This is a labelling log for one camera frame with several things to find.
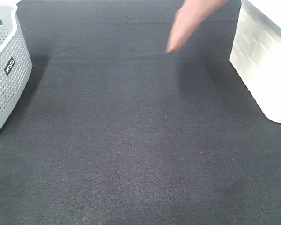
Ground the white plastic storage box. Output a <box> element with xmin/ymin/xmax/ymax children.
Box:
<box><xmin>230</xmin><ymin>0</ymin><xmax>281</xmax><ymax>123</ymax></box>

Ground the grey perforated laundry basket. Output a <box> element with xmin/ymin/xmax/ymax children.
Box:
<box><xmin>0</xmin><ymin>0</ymin><xmax>32</xmax><ymax>129</ymax></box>

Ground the black fabric table mat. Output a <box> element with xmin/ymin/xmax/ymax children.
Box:
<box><xmin>0</xmin><ymin>0</ymin><xmax>281</xmax><ymax>225</ymax></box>

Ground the bare human hand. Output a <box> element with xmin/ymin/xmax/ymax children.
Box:
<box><xmin>166</xmin><ymin>0</ymin><xmax>226</xmax><ymax>53</ymax></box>

